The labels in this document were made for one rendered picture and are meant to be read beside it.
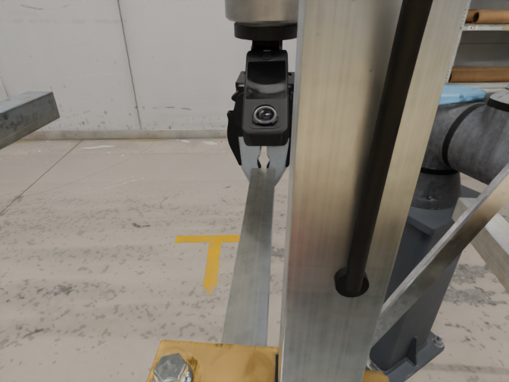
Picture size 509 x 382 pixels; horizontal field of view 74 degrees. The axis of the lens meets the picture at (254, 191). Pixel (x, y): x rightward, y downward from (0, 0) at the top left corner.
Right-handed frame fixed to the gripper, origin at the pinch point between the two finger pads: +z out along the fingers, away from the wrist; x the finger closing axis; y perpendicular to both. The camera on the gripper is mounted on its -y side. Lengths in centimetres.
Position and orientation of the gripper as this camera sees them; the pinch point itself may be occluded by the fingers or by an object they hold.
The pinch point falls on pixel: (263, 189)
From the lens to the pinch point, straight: 45.5
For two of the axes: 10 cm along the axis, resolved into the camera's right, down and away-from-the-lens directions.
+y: 0.8, -5.3, 8.4
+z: 0.0, 8.4, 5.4
